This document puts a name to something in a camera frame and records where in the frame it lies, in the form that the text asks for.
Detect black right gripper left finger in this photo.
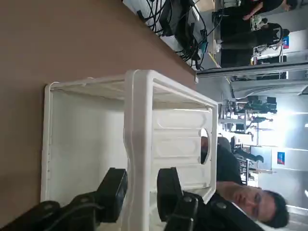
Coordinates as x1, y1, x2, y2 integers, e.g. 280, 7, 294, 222
0, 167, 128, 231

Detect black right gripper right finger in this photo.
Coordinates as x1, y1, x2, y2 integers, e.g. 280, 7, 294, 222
157, 167, 265, 231

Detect white folding storage box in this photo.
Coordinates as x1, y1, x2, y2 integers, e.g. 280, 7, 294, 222
40, 69, 219, 231

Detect person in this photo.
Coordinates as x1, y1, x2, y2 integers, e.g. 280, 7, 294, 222
200, 136, 290, 229
220, 23, 291, 68
211, 0, 293, 24

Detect ribbed black power adapter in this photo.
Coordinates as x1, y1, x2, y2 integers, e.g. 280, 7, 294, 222
160, 0, 193, 37

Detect aluminium profile post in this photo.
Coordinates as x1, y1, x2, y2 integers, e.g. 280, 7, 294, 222
195, 64, 308, 80

